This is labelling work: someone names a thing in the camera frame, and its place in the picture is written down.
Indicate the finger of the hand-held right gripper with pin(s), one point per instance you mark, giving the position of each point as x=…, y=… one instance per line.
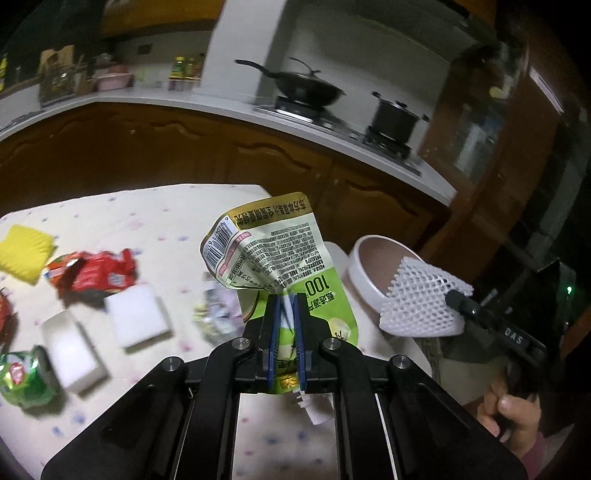
x=460, y=303

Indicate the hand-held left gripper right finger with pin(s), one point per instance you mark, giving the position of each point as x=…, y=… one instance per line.
x=298, y=337

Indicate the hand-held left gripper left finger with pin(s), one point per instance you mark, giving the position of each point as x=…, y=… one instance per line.
x=273, y=332

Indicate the white foam fruit net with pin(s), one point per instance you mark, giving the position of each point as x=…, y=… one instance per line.
x=415, y=300

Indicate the green snack packet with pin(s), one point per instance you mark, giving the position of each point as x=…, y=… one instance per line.
x=277, y=249

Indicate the white round bin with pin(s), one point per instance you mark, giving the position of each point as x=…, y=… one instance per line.
x=369, y=263

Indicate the red snack wrapper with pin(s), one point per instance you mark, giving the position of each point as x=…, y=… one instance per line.
x=97, y=274

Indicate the green snack wrapper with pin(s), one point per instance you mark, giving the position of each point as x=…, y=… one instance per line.
x=27, y=378

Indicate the person's right hand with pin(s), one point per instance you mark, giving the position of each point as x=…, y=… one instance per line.
x=517, y=415

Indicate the crumpled pale wrapper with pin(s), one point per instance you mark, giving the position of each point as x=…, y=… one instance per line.
x=217, y=318

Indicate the black appliance with green light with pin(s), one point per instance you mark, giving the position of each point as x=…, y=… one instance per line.
x=561, y=281

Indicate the white sponge block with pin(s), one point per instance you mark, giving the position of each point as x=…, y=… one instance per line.
x=74, y=350
x=136, y=316

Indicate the wooden glass door cabinet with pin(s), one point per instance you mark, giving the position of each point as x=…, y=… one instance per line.
x=508, y=161

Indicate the black cooking pot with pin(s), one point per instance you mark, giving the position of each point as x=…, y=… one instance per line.
x=392, y=120

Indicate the wooden kitchen cabinet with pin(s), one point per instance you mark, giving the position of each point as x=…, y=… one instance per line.
x=184, y=147

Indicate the gas stove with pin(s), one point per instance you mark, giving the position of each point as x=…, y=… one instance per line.
x=332, y=124

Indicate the black wok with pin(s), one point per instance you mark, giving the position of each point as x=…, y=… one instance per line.
x=309, y=90

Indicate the yellow sponge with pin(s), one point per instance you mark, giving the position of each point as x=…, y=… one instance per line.
x=23, y=254

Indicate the dark red wrapper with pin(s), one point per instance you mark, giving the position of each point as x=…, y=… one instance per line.
x=4, y=318

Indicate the condiment bottle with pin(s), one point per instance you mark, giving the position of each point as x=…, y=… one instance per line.
x=190, y=68
x=178, y=69
x=201, y=65

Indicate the pink basin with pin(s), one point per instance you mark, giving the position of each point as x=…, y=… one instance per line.
x=113, y=78

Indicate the metal dish rack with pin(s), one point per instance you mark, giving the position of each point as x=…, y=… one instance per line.
x=57, y=83

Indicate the green dish soap bottle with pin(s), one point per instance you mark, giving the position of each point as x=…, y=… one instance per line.
x=3, y=74

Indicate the wall outlet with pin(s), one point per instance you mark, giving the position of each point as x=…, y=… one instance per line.
x=145, y=49

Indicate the wooden upper wall cabinet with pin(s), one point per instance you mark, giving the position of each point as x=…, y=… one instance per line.
x=161, y=16

